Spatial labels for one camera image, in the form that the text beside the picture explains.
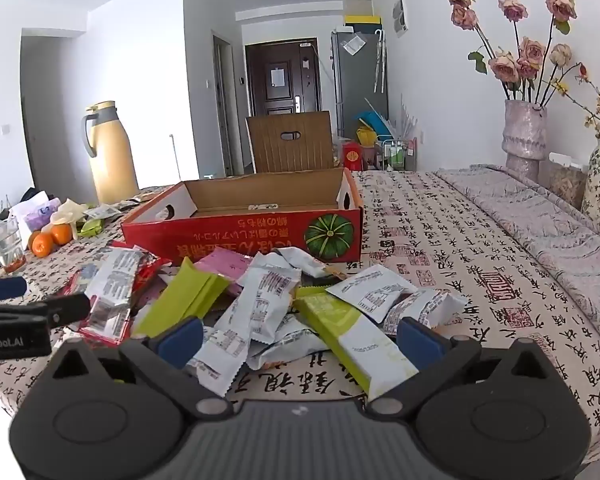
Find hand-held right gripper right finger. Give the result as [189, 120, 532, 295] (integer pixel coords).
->
[365, 316, 561, 421]

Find dried pink rose bouquet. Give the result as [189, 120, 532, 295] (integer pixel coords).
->
[446, 0, 588, 108]

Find cream rubber glove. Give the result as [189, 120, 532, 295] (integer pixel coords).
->
[50, 199, 88, 238]

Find grey refrigerator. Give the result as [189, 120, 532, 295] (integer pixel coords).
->
[330, 30, 388, 138]

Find white floral vase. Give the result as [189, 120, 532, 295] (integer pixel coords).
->
[580, 140, 600, 233]

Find white decorative branches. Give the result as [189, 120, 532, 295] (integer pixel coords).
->
[387, 95, 418, 141]

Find grey interior door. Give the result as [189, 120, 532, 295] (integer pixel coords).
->
[212, 30, 236, 178]

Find brown wooden chair back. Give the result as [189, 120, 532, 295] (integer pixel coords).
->
[245, 111, 337, 175]

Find pile of snack packets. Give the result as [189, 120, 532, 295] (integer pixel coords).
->
[62, 242, 468, 401]

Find blue plastic basin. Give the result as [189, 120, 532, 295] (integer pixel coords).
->
[357, 111, 388, 141]

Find red cardboard box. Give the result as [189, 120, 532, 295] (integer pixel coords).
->
[121, 167, 365, 263]

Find red gift box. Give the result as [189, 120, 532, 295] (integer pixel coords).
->
[341, 141, 365, 172]

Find purple tissue pack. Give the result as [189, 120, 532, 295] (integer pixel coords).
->
[17, 199, 62, 233]

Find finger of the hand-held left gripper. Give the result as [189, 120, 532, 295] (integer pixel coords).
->
[0, 293, 92, 330]
[0, 276, 28, 302]

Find clear lidded storage jar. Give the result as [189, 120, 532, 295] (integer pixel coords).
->
[539, 152, 588, 211]

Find clear glass cup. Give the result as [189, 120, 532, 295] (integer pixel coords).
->
[0, 217, 27, 273]

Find wire storage cart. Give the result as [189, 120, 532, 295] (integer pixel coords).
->
[375, 137, 418, 172]

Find dark entrance door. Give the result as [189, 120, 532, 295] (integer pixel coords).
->
[245, 38, 322, 116]

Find white paper bag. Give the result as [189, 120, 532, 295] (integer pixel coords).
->
[7, 190, 48, 216]

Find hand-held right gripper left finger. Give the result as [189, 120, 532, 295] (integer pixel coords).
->
[47, 316, 236, 423]

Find white wall panel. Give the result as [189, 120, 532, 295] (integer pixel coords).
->
[392, 0, 410, 37]

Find yellow thermos jug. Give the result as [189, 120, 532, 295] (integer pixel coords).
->
[81, 101, 140, 206]

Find pink textured vase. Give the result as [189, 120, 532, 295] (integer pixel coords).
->
[501, 100, 548, 183]

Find folded patterned blanket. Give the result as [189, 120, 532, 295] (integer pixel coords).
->
[432, 164, 600, 356]

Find white folded umbrella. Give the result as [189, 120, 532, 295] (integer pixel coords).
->
[372, 30, 387, 95]

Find orange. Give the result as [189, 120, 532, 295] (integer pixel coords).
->
[31, 232, 55, 258]
[50, 223, 74, 247]

